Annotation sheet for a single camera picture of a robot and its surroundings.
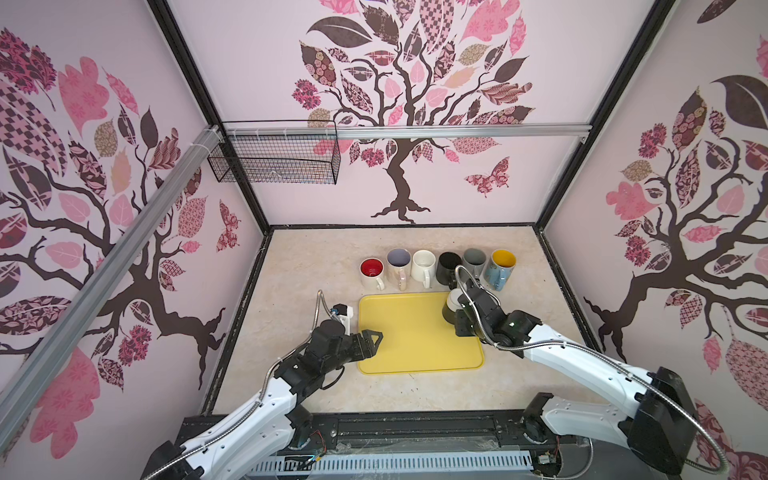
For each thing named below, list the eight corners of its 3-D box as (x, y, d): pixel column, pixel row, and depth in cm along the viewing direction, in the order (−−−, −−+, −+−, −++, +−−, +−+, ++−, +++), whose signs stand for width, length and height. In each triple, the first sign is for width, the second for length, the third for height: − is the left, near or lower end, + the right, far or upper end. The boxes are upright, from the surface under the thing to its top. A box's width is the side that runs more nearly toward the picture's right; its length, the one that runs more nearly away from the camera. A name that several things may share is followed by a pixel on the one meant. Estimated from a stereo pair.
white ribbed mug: (412, 289, 101) (413, 277, 96) (410, 262, 109) (411, 249, 103) (436, 289, 101) (438, 277, 96) (433, 262, 109) (435, 249, 103)
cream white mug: (359, 293, 102) (358, 281, 96) (361, 270, 108) (360, 258, 103) (384, 293, 102) (383, 281, 96) (384, 270, 108) (384, 258, 103)
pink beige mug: (386, 293, 101) (386, 277, 93) (387, 265, 108) (386, 248, 101) (411, 293, 101) (412, 277, 93) (409, 265, 108) (411, 248, 101)
